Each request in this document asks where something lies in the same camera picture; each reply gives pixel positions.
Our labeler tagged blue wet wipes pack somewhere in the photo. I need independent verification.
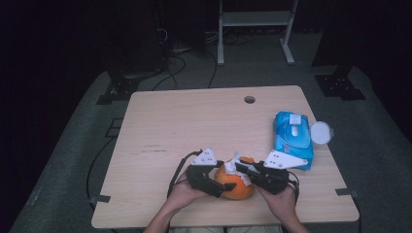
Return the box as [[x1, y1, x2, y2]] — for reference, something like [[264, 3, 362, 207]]
[[272, 111, 315, 171]]

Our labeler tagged black stand base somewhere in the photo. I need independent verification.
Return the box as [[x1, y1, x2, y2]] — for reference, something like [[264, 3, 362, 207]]
[[313, 65, 367, 102], [95, 71, 141, 106]]

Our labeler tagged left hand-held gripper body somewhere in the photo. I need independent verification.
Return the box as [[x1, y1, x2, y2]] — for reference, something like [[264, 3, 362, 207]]
[[185, 148, 225, 199]]

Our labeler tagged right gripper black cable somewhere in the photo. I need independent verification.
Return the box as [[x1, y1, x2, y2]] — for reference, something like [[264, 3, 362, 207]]
[[287, 170, 301, 206]]

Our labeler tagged light metal frame stand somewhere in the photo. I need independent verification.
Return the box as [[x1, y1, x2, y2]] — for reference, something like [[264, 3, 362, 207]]
[[217, 0, 299, 67]]

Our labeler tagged white wet wipe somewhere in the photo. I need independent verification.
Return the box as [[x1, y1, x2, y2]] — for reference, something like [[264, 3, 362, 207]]
[[223, 151, 255, 187]]

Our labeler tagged bundle of floor cables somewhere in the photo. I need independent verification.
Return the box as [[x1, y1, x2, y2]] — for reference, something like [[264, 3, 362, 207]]
[[151, 28, 219, 92]]

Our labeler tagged black floor cable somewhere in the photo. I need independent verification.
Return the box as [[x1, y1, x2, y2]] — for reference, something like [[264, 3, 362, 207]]
[[85, 137, 119, 202]]

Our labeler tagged dark equipment cabinet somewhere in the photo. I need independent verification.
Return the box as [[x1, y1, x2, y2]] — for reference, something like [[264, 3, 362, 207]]
[[105, 0, 170, 76]]

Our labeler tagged white round lid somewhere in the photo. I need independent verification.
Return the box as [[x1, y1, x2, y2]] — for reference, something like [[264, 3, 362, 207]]
[[309, 120, 335, 146]]

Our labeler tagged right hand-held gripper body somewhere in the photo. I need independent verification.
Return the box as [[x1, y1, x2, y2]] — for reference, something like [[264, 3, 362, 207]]
[[247, 149, 309, 196]]

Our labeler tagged orange plush toy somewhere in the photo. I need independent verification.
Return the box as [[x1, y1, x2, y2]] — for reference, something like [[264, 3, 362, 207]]
[[214, 156, 258, 201]]

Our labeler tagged person's right hand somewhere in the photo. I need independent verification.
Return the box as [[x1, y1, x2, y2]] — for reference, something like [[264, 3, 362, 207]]
[[257, 183, 298, 225]]

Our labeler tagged person's left hand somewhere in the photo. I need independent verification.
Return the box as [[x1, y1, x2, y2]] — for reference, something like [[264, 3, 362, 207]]
[[166, 170, 209, 212]]

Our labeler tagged grey tape strip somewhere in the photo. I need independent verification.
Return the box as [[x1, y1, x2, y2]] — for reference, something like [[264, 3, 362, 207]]
[[334, 187, 360, 199], [89, 194, 112, 205]]

